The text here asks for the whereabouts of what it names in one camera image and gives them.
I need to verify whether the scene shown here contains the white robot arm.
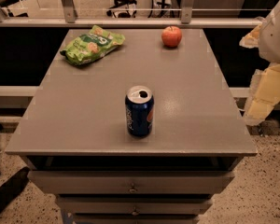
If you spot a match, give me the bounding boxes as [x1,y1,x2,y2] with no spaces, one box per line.
[239,0,280,126]

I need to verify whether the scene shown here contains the blue pepsi can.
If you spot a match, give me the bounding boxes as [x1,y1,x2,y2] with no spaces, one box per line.
[125,86,154,137]

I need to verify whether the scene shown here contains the metal railing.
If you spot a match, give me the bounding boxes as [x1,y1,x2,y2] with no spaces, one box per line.
[0,0,261,28]

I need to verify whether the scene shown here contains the black office chair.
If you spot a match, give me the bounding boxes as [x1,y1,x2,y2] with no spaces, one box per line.
[106,0,137,18]

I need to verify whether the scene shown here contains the grey drawer cabinet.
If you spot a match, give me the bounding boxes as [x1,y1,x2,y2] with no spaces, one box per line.
[7,29,256,224]

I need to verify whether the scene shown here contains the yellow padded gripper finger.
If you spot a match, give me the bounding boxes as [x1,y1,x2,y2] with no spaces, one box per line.
[243,63,280,126]

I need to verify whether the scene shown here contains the red apple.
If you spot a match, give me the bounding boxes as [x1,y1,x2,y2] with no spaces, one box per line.
[161,26,182,48]

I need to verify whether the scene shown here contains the green chip bag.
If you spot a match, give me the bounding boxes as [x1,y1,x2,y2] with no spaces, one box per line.
[60,25,125,66]

